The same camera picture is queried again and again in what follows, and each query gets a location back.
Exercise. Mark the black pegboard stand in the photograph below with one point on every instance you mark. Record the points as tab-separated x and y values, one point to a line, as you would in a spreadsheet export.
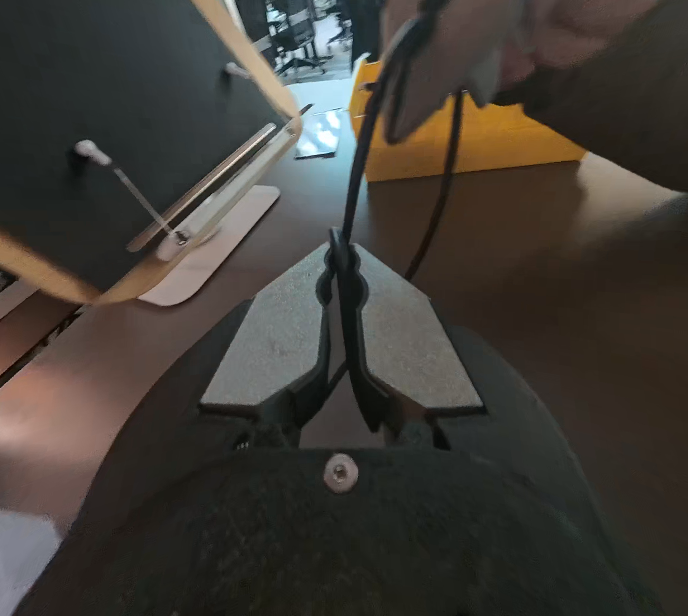
107	62

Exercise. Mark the person's right forearm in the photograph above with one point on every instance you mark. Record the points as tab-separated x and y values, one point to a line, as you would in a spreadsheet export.
618	116

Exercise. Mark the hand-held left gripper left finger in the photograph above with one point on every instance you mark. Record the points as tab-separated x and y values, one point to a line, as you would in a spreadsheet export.
274	347

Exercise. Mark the yellow plastic bin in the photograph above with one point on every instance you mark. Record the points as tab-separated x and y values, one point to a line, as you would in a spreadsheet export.
484	153

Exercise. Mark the glossy black tile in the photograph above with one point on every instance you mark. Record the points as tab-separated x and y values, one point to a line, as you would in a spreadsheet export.
318	134

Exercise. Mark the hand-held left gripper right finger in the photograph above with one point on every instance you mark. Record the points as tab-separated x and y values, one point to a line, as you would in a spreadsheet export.
414	352

